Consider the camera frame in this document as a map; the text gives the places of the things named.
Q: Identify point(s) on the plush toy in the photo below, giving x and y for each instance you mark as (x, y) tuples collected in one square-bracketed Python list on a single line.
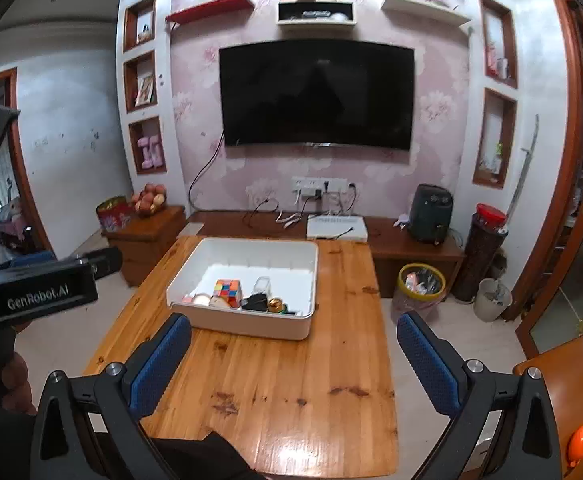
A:
[(13, 220)]

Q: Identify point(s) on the tall dark cylinder red lid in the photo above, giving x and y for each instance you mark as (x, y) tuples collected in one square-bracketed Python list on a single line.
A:
[(481, 255)]

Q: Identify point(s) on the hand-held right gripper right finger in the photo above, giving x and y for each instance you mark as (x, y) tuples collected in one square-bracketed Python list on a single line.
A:
[(430, 365)]

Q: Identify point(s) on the colourful puzzle cube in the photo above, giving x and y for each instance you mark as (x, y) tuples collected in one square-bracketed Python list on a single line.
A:
[(227, 292)]

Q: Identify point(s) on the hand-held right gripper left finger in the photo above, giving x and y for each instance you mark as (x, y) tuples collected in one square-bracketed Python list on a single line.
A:
[(161, 362)]

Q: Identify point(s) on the white set-top box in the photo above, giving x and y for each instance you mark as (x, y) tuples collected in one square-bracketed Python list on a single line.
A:
[(334, 230)]

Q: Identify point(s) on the person's left hand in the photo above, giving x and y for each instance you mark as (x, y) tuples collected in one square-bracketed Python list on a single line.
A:
[(18, 385)]

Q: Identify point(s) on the white wall outlet strip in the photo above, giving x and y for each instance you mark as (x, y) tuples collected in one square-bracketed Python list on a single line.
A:
[(316, 183)]

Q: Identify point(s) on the white plastic storage bin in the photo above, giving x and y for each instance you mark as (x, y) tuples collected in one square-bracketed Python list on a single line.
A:
[(251, 325)]

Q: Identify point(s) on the white box wall shelf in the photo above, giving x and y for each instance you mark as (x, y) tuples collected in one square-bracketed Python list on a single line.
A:
[(316, 22)]

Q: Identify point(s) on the small wooden side cabinet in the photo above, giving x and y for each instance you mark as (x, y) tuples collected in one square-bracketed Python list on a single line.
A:
[(146, 245)]

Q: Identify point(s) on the white plastic bucket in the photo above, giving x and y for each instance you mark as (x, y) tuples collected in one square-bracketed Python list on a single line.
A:
[(491, 305)]

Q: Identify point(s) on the small clear plastic case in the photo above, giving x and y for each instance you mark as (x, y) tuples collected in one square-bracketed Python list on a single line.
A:
[(262, 285)]

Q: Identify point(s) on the sheathed sword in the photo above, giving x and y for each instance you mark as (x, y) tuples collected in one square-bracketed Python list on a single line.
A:
[(524, 165)]

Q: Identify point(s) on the red wall shelf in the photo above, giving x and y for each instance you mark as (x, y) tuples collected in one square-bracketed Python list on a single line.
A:
[(206, 9)]

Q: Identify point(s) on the orange wooden furniture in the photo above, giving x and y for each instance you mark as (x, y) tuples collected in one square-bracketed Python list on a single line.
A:
[(556, 360)]

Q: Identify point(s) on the dark air fryer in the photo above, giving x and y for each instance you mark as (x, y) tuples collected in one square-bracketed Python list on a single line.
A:
[(430, 215)]

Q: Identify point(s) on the long wooden television cabinet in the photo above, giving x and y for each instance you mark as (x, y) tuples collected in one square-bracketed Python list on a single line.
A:
[(396, 255)]

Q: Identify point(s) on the black wall television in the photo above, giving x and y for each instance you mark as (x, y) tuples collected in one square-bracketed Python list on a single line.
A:
[(316, 95)]

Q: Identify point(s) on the framed photo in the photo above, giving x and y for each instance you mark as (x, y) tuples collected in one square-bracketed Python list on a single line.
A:
[(145, 90)]

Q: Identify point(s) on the green bottle with gold cap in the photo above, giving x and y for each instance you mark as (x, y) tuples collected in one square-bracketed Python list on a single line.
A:
[(277, 306)]

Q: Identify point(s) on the black clothing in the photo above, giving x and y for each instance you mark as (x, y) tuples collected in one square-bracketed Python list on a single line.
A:
[(211, 455)]

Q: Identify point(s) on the wooden glass-door cabinet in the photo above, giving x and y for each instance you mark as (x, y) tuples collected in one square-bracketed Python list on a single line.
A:
[(581, 210)]

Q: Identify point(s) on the black plug charger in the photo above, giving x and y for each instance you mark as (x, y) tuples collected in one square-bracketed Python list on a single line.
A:
[(255, 302)]

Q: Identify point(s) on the pink dumbbell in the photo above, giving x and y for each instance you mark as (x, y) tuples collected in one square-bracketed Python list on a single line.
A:
[(158, 150), (146, 152)]

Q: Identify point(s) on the red printed tin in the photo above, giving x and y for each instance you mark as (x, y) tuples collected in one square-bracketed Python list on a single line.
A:
[(113, 217)]

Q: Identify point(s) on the bowl of fruit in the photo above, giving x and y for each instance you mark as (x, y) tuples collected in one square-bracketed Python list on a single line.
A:
[(149, 200)]

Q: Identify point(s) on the gold round compact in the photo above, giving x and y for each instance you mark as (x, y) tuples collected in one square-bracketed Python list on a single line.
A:
[(201, 300)]

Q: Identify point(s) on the trash bin with yellow rim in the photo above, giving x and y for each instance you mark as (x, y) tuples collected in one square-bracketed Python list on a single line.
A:
[(419, 290)]

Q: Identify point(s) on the orange plastic toy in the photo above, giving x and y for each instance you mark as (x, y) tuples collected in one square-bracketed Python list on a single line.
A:
[(582, 440)]

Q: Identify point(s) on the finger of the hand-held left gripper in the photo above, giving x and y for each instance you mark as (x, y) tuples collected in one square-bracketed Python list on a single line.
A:
[(26, 260), (106, 262)]

